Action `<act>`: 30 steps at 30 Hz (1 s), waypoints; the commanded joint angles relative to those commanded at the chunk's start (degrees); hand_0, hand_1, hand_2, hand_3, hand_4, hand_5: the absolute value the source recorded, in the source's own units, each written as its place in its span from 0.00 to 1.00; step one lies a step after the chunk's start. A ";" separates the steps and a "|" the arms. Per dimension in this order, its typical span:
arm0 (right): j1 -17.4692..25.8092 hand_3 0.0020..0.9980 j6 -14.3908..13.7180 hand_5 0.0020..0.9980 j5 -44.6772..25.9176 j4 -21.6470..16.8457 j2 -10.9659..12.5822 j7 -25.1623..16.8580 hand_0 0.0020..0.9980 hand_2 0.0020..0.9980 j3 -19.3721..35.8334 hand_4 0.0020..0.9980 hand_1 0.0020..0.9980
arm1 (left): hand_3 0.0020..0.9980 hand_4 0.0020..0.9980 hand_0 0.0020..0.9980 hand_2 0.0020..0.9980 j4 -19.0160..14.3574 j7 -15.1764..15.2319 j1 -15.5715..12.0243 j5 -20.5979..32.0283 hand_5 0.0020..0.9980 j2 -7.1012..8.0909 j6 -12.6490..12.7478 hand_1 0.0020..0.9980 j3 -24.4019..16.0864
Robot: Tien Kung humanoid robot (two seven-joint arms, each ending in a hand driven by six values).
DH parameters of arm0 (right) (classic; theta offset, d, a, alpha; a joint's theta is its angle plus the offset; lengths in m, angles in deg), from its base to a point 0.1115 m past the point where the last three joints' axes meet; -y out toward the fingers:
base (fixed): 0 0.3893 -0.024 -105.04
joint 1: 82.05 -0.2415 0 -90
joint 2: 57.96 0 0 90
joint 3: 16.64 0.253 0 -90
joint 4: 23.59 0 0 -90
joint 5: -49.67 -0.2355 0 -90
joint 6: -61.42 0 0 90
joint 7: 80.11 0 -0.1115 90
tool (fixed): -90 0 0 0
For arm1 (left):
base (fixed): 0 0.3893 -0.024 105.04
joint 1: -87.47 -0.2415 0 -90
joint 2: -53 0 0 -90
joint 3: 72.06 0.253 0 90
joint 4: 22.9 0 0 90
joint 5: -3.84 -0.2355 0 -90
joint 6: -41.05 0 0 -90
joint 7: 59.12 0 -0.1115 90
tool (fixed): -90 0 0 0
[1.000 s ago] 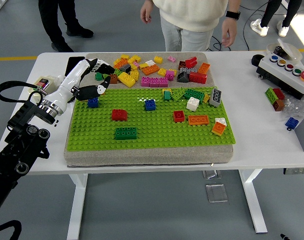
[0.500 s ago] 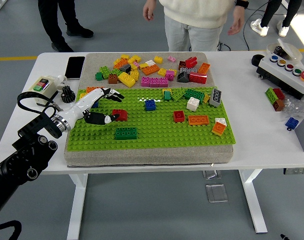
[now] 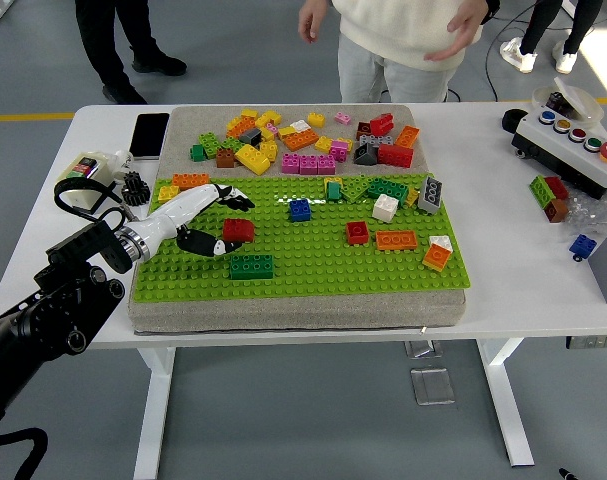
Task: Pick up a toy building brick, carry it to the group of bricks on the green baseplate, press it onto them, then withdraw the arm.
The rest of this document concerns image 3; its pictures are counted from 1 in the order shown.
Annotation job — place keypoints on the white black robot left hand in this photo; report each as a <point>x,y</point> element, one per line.
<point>183,210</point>

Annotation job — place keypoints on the person's left hand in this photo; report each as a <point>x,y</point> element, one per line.
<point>468,22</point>

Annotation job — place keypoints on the person's right hand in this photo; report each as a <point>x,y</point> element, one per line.
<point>310,17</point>

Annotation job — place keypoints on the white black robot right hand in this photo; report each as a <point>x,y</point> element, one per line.
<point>565,473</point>

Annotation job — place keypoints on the red curved-top brick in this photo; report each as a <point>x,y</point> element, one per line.
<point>238,230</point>

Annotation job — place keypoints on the smartphone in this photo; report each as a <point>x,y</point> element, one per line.
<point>149,136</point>

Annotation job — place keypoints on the dark green eight-stud brick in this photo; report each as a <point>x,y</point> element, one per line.
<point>251,266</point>
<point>388,189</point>

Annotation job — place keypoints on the blue four-stud brick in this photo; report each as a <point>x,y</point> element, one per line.
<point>299,210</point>

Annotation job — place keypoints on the green studded baseplate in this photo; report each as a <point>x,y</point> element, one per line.
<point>323,272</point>

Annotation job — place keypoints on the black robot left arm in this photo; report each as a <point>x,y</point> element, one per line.
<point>58,310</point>

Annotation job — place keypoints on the yellow four-stud brick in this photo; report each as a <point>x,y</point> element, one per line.
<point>166,193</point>
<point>316,119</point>
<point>269,150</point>
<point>323,144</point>

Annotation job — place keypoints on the orange eight-stud brick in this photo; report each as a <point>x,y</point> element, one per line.
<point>190,180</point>
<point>300,141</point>

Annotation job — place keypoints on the small dark green brick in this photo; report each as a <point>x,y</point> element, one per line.
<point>197,153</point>

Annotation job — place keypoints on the brown four-stud brick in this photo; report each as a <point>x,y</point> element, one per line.
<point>226,159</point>

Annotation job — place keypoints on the lime green stud brick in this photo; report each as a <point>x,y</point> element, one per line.
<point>209,145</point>

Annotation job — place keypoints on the large yellow rounded brick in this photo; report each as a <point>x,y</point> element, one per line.
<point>252,159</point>

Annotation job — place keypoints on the orange stud brick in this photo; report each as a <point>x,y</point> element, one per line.
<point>407,137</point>
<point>239,128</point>

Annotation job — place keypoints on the black grey sloped brick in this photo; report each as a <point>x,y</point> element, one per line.
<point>365,155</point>
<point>251,136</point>

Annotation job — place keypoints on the small pink brick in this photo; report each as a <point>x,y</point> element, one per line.
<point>272,128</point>
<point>342,118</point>

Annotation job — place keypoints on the small white brick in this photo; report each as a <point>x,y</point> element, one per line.
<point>299,126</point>

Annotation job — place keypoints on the yellow stud brick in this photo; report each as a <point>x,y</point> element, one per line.
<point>285,132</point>
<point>249,114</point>
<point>268,119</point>

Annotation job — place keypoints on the dark brown brick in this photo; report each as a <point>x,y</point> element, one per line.
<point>363,130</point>

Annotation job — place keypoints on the red stud brick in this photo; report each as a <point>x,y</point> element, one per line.
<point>558,187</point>
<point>381,124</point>

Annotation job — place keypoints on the pink long brick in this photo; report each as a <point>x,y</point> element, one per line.
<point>308,164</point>

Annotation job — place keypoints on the pink four-stud brick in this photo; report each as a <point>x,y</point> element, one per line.
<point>339,151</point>

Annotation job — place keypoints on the grey flat stud brick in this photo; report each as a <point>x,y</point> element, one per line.
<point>375,140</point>

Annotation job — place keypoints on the yellow hollow brick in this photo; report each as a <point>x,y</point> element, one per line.
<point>330,179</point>

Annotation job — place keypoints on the small teal green brick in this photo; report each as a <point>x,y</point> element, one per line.
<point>333,191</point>

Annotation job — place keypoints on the large red brick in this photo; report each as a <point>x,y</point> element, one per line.
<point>395,156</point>

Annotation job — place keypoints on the lime green flat brick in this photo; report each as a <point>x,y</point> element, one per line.
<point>354,189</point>

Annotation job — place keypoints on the small yellow tilted brick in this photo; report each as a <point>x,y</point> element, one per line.
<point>412,197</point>

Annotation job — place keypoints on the white four-stud brick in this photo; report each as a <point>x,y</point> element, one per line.
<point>384,208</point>

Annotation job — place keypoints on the white sloped brick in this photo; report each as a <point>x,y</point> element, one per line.
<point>440,242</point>

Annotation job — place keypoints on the blue brick keyring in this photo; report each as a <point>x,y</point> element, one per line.
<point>582,245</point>

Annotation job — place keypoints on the orange brick with yellow base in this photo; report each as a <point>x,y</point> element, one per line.
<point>435,257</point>

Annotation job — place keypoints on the black wrist watch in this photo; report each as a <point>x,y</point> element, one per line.
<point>491,10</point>

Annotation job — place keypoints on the black gear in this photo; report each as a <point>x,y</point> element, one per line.
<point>134,190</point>

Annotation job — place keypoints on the person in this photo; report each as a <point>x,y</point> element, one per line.
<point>398,35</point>
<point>98,40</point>
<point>538,25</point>

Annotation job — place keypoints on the small white plastic part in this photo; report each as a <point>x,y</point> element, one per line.
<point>123,160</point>

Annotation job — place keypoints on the table height control panel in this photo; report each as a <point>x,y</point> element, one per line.
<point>593,342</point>

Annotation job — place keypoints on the white round lidded container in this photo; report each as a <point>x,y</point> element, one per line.
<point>583,102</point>

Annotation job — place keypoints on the grey foam mat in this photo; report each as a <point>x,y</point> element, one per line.
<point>293,312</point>

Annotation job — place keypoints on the clear floor socket cover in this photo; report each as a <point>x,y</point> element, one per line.
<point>433,386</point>
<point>423,348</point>

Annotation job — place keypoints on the white button control box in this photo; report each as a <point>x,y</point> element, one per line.
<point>563,150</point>

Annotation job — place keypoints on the white table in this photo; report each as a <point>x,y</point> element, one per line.
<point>508,225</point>

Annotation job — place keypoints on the clear plastic bag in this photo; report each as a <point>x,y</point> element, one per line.
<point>593,212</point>

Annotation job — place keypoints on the cream switch box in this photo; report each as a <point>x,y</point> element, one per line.
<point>85,167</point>

